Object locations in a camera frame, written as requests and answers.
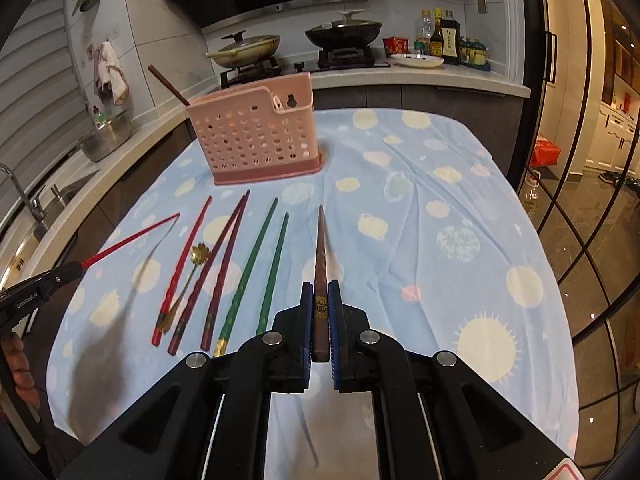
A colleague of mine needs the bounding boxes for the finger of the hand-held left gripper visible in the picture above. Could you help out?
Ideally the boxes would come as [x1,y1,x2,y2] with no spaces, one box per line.
[30,260,87,294]

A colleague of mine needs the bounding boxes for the steel colander bowl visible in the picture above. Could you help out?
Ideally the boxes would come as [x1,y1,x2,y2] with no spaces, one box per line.
[79,110,133,163]

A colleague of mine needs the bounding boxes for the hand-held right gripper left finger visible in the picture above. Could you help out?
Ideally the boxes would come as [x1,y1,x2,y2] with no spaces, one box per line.
[61,282,316,480]

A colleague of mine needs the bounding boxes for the yellow cap sauce bottle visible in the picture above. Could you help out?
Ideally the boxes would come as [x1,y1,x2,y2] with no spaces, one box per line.
[429,8,445,57]

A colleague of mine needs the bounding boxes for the white window blind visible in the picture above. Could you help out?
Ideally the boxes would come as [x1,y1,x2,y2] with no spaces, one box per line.
[0,0,101,241]

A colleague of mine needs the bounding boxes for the chrome faucet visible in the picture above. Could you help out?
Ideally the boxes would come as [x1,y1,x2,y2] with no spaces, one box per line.
[0,164,47,233]

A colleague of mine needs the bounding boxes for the oil jug on floor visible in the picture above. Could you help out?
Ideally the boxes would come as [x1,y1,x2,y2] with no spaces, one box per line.
[520,170,544,221]

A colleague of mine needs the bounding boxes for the clear oil bottle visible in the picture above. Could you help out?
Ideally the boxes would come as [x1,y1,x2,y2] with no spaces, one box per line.
[415,9,434,56]

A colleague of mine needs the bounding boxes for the blue dotted tablecloth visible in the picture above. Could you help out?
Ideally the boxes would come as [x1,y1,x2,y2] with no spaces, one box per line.
[46,108,581,480]

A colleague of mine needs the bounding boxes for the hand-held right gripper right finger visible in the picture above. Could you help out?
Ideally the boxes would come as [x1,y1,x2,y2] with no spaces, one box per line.
[327,280,577,480]

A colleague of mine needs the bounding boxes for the green cap seasoning jars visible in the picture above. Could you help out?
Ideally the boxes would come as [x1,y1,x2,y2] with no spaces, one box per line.
[459,37,490,67]

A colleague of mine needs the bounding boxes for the person's left hand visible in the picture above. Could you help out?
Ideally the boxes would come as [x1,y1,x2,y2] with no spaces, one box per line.
[0,332,42,411]

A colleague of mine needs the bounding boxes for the green chopstick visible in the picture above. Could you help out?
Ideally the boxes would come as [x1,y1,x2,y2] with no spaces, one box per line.
[212,198,279,359]
[255,212,290,337]

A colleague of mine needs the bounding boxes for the dark soy sauce bottle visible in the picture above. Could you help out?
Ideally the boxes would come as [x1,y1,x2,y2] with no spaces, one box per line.
[440,10,462,65]

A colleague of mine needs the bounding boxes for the beige wok with lid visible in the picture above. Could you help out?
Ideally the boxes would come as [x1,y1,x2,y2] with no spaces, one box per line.
[205,30,282,68]

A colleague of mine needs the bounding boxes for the black wok with lid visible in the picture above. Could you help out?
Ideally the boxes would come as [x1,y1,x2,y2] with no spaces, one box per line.
[304,9,383,51]

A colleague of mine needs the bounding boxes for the pink utensil holder basket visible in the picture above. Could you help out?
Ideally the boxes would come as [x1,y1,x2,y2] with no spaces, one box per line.
[186,72,326,187]

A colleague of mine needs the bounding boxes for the gold flower spoon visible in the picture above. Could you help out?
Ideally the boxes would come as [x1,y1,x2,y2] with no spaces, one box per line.
[159,242,210,333]

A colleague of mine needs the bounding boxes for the black gas stove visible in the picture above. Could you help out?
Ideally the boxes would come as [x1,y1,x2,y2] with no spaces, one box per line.
[220,47,392,88]

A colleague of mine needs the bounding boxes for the dark red chopstick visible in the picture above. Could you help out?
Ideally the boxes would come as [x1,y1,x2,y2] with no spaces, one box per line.
[167,190,250,356]
[200,191,251,352]

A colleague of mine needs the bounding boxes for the red bag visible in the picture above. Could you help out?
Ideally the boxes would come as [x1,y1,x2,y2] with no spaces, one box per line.
[530,132,562,168]

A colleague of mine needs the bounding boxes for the steel sink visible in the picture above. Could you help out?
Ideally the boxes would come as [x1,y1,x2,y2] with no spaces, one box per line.
[0,170,101,281]

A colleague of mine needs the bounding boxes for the red instant noodle cup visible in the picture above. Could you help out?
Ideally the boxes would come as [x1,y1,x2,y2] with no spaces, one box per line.
[383,36,416,57]

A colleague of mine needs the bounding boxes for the hanging kitchen towels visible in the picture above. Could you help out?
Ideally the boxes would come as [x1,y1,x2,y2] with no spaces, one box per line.
[94,41,130,106]

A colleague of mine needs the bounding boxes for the brown chopstick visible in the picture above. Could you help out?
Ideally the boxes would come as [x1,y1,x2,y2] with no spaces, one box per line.
[311,204,332,364]
[147,64,191,108]

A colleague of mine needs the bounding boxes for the white plate of blueberries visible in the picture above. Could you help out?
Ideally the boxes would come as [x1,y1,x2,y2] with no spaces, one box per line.
[389,53,445,69]

